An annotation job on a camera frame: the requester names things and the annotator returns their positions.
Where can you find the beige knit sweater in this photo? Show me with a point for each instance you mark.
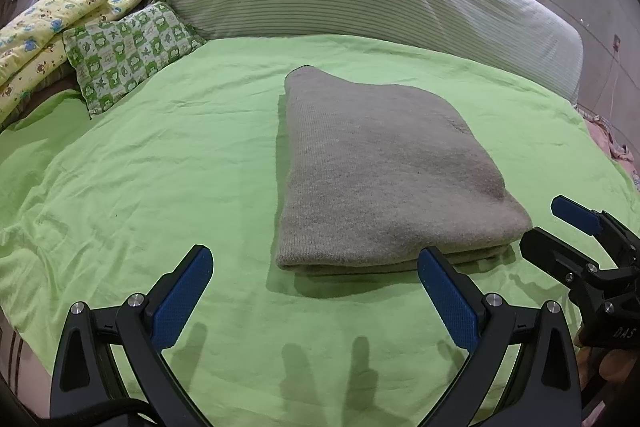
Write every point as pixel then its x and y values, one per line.
pixel 390 167

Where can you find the yellow printed quilt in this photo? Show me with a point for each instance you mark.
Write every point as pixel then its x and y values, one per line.
pixel 35 32

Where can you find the green checkered pillow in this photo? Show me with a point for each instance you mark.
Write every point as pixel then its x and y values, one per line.
pixel 125 47

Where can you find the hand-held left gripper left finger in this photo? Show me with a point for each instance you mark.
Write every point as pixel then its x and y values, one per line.
pixel 182 302

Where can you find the green bed sheet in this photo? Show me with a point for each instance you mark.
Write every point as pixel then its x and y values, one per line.
pixel 150 182

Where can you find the pink blanket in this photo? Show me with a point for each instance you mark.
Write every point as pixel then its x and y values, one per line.
pixel 617 147

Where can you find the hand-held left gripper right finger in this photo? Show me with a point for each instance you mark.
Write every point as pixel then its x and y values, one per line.
pixel 449 302

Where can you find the person's right hand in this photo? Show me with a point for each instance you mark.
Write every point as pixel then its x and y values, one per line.
pixel 616 364

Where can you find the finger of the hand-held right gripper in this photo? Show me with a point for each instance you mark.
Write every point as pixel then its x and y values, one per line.
pixel 550 252
pixel 575 212

